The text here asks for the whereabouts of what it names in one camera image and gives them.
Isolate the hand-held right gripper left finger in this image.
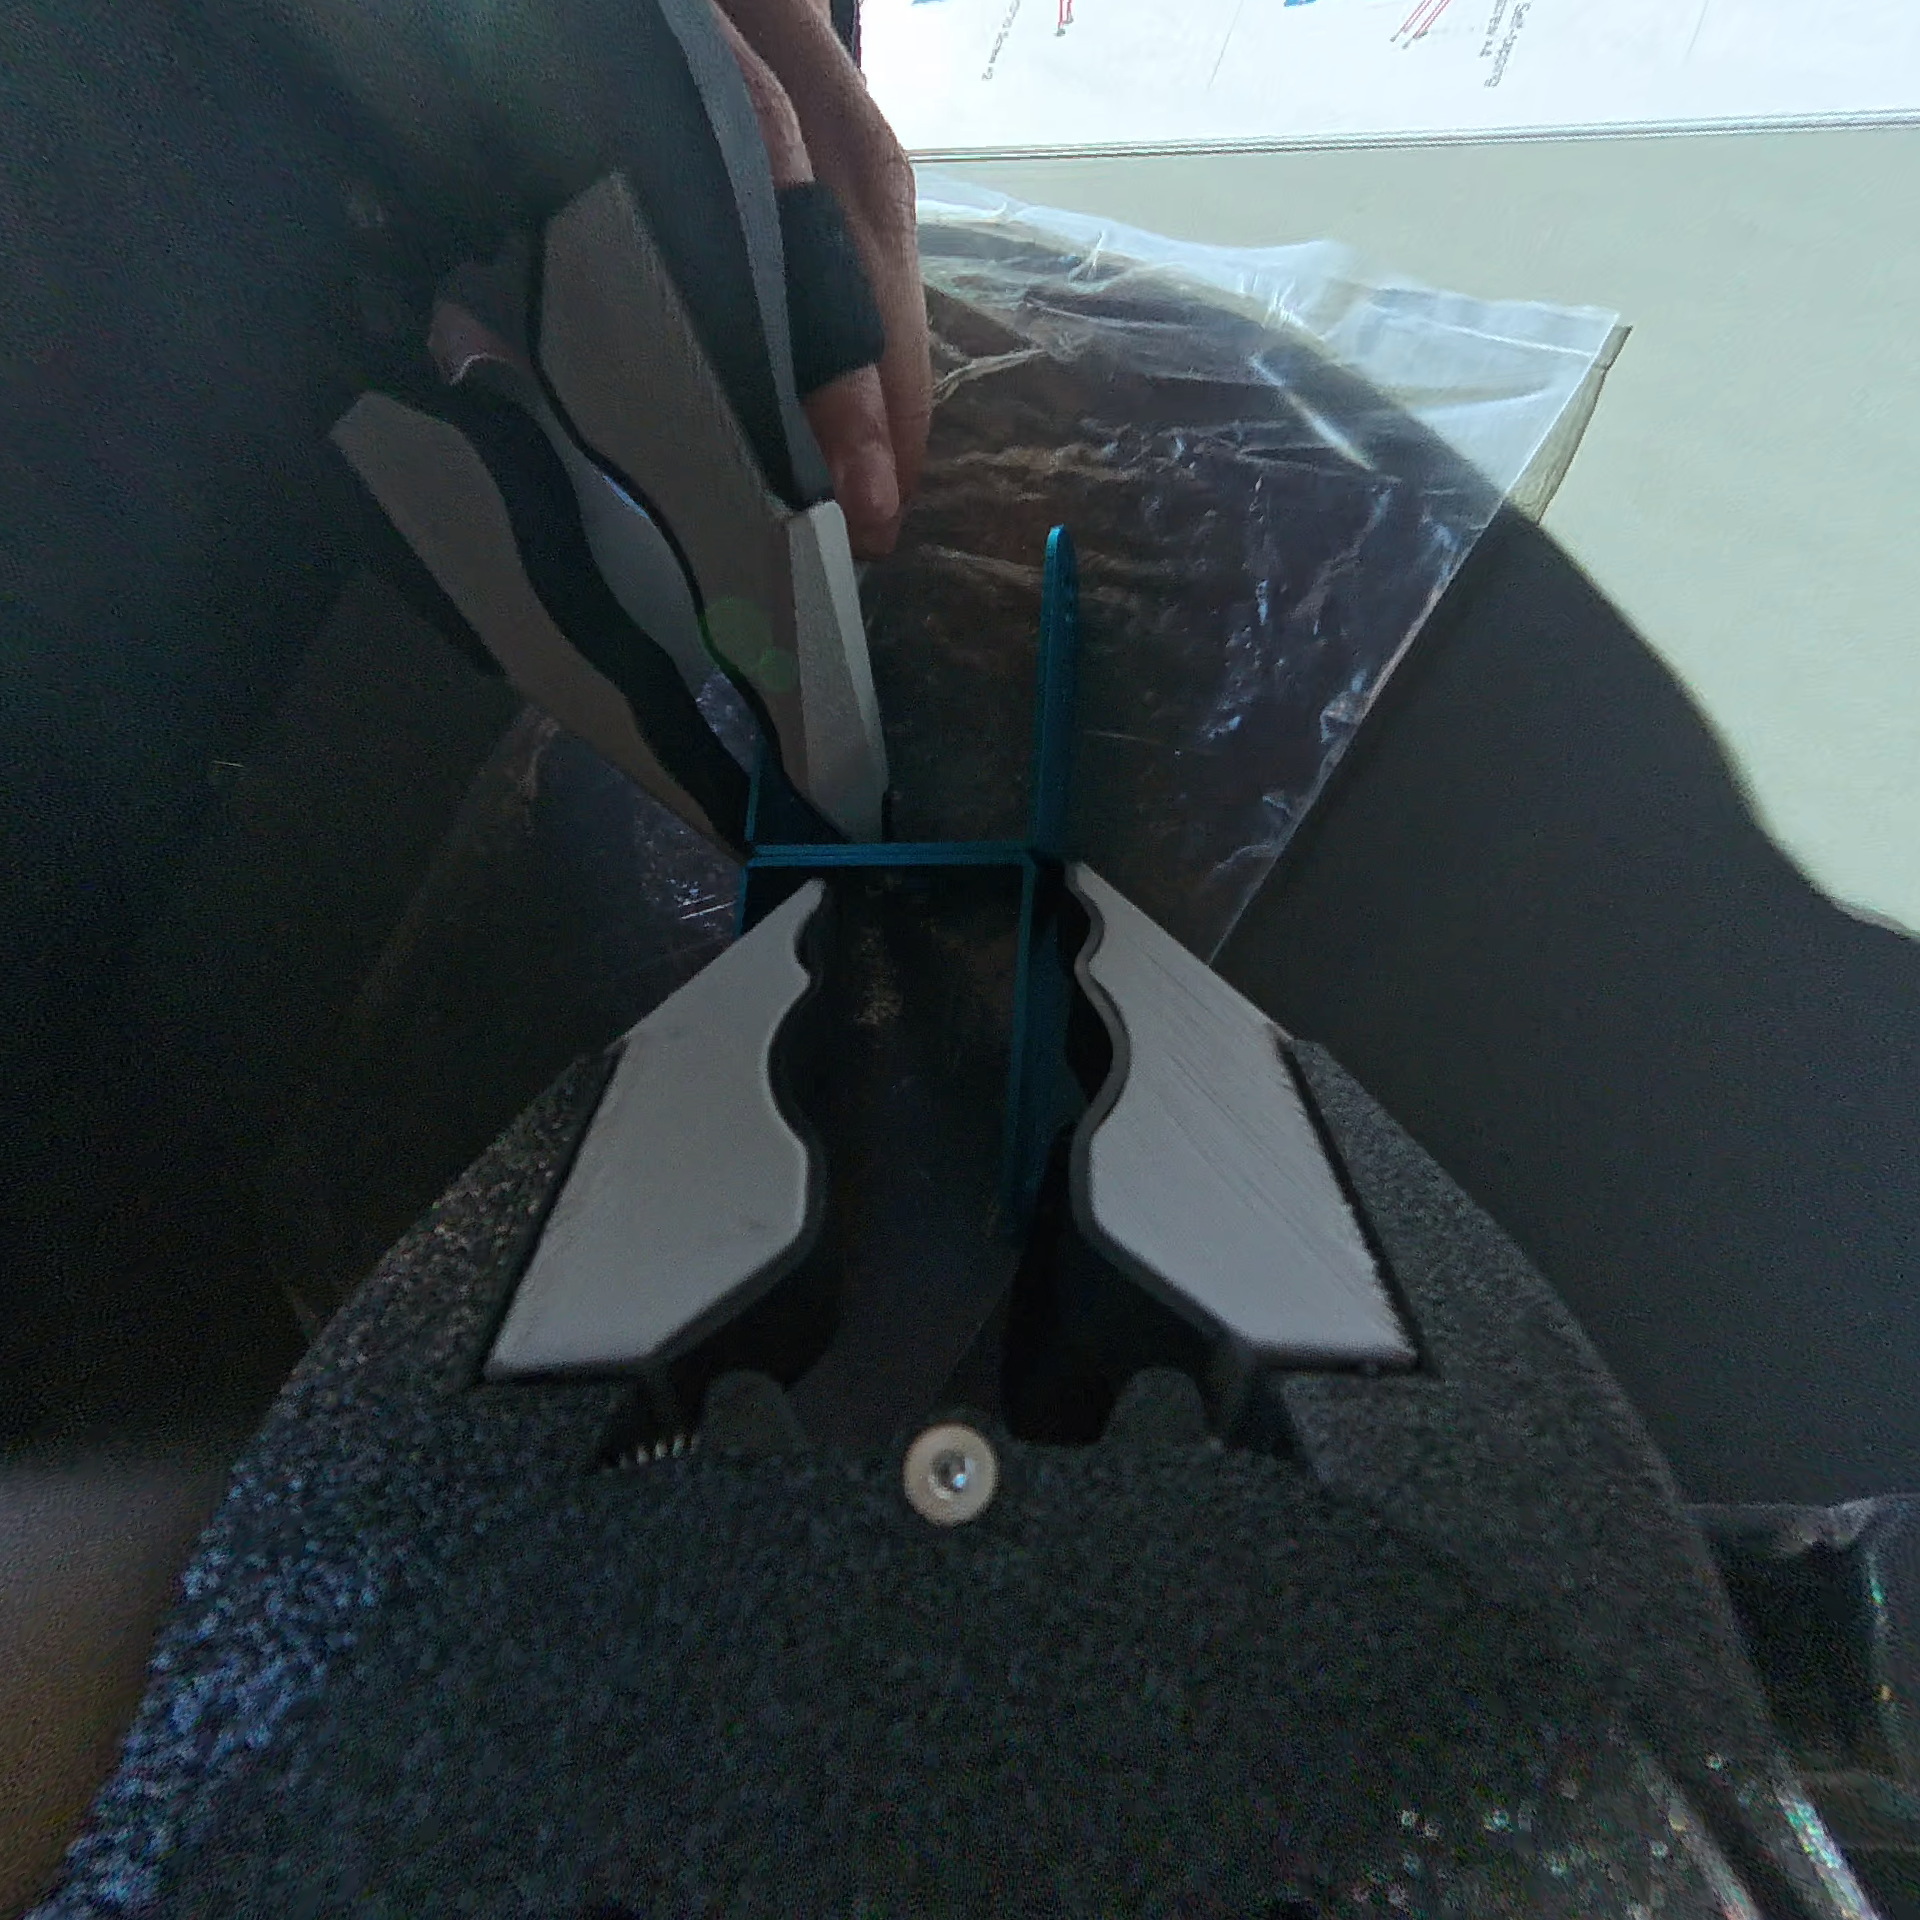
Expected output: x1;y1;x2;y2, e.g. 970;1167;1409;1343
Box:
482;881;832;1384

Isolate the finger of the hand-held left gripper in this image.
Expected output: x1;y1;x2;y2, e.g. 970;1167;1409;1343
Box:
531;165;897;842
330;388;760;857

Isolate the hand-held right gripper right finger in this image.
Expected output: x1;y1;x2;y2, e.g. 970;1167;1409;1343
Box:
1062;864;1423;1383

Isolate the blue metal bracket assembly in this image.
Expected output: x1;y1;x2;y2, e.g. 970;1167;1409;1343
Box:
732;527;1084;1193

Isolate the person's left hand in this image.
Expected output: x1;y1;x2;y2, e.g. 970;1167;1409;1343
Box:
702;0;935;568

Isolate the clear plastic bag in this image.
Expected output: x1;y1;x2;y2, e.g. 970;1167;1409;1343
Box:
298;165;1642;1007

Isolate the printed instruction manual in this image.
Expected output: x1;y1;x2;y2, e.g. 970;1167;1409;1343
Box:
855;0;1920;165

